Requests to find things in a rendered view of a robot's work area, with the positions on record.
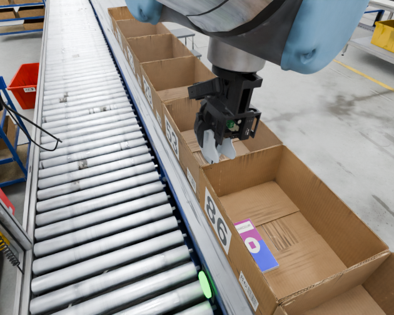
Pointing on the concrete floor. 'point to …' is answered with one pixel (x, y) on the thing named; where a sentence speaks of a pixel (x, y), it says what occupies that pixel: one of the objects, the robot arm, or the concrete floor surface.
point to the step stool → (186, 39)
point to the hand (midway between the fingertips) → (210, 155)
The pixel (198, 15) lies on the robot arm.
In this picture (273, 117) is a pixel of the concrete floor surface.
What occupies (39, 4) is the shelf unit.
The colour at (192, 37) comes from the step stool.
